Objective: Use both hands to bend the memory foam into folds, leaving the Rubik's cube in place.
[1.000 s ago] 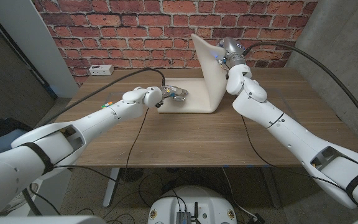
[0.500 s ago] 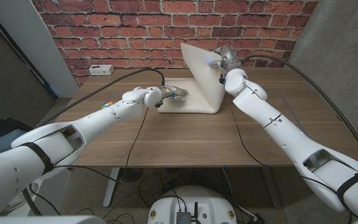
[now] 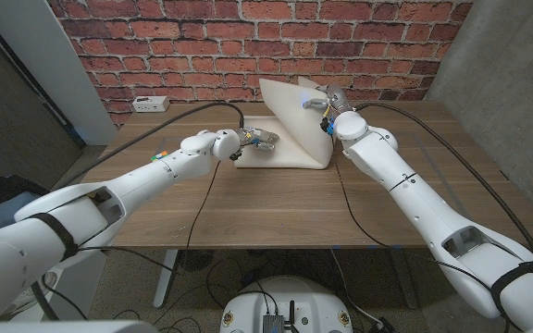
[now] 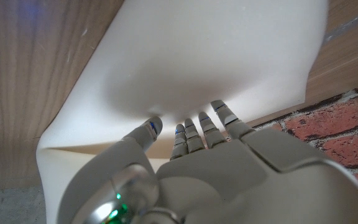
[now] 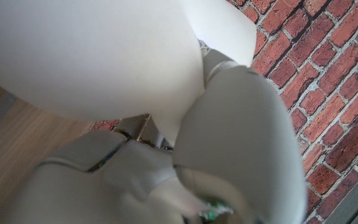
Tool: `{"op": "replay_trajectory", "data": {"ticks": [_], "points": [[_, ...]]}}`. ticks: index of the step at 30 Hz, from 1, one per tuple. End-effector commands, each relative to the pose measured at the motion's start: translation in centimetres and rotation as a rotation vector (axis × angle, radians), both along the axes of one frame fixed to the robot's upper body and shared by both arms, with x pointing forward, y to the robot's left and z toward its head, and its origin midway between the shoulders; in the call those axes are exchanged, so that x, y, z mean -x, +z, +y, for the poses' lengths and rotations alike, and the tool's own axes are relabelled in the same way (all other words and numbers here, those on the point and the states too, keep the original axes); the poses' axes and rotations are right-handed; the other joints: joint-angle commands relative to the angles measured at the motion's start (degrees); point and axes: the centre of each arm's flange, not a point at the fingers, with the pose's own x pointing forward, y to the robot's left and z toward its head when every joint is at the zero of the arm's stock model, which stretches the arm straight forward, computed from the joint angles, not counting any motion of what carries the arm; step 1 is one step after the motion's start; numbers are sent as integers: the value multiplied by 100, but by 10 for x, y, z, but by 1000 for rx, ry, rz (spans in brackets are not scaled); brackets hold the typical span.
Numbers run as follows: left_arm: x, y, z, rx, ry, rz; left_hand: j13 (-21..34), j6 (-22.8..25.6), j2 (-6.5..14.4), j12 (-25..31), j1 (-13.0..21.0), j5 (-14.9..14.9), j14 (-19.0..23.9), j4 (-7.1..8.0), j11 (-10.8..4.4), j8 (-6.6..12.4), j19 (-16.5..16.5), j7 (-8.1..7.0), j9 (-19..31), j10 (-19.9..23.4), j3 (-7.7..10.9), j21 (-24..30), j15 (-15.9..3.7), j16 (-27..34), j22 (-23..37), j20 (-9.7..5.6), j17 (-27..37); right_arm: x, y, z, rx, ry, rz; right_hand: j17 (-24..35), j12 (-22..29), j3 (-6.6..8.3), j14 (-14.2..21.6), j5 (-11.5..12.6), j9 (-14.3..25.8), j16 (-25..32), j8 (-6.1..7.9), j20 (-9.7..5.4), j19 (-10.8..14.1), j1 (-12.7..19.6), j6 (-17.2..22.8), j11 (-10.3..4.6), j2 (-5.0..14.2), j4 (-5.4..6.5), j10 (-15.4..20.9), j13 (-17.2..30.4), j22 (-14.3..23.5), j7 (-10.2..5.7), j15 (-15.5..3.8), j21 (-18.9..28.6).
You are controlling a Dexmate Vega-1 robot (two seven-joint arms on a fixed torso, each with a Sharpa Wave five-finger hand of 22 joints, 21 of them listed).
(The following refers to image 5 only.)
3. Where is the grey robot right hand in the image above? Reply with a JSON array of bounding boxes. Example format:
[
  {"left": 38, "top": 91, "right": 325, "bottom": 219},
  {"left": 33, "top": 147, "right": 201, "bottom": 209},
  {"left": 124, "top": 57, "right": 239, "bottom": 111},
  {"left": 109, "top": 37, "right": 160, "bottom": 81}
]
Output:
[{"left": 0, "top": 42, "right": 308, "bottom": 224}]

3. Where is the cream memory foam sheet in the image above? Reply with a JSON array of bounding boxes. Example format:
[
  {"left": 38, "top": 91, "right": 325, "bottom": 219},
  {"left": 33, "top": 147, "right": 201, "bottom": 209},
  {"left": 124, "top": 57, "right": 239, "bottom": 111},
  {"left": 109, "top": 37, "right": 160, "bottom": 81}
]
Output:
[{"left": 0, "top": 0, "right": 257, "bottom": 147}]

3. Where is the red brick print backdrop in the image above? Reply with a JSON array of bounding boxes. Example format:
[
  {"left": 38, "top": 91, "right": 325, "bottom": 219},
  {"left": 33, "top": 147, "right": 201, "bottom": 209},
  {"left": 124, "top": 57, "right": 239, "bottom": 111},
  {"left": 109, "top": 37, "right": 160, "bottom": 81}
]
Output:
[{"left": 90, "top": 0, "right": 358, "bottom": 224}]

